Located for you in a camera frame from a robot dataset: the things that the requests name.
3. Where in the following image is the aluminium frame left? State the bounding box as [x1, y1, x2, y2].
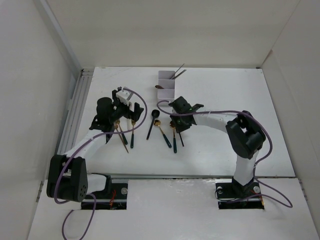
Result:
[56, 68, 94, 154]

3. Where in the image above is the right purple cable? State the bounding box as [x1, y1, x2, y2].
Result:
[156, 99, 294, 209]

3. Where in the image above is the purple cable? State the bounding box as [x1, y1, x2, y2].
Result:
[53, 87, 148, 240]
[156, 99, 294, 209]

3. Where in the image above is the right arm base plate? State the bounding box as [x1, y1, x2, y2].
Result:
[214, 182, 265, 210]

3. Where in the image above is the brown wooden chopstick left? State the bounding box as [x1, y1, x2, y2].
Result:
[115, 124, 129, 154]

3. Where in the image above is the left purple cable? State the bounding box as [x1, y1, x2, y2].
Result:
[53, 87, 148, 240]

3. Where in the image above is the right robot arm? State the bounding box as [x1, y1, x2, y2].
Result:
[168, 96, 266, 197]

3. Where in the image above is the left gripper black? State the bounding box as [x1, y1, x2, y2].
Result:
[109, 91, 143, 124]

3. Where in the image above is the white three-compartment utensil holder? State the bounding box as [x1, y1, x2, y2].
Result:
[157, 70, 175, 103]

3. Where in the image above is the rose gold fork green handle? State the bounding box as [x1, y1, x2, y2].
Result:
[115, 119, 128, 145]

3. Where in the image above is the beige plastic spoon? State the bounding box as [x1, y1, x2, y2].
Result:
[126, 119, 132, 131]

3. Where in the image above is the aluminium rail front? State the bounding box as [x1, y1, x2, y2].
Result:
[109, 174, 236, 183]

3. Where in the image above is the black spoon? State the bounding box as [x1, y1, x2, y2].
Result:
[146, 109, 160, 140]

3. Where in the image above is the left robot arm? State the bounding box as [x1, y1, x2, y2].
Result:
[46, 97, 144, 204]

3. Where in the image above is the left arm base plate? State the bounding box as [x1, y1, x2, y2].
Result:
[93, 179, 129, 210]

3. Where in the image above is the gold spoon green handle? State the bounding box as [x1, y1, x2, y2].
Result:
[154, 120, 172, 148]
[169, 121, 178, 154]

